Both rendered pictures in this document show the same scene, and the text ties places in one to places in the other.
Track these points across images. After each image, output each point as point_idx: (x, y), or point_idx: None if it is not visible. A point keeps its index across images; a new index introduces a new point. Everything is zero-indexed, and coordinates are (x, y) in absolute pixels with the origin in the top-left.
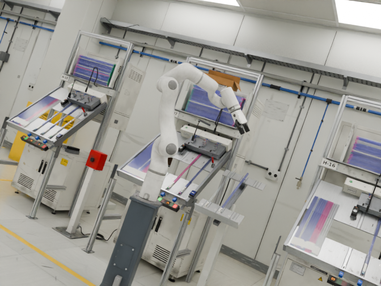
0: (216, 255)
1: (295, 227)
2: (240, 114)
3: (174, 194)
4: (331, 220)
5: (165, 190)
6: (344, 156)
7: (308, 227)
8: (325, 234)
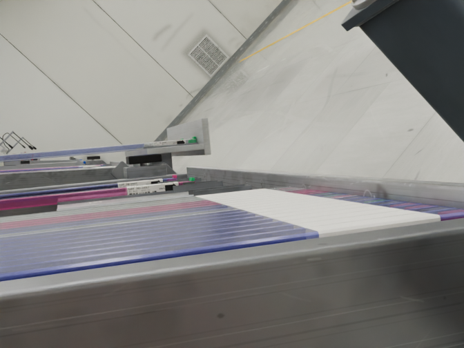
0: None
1: (72, 169)
2: None
3: (204, 167)
4: (6, 172)
5: (224, 168)
6: None
7: (55, 170)
8: (54, 169)
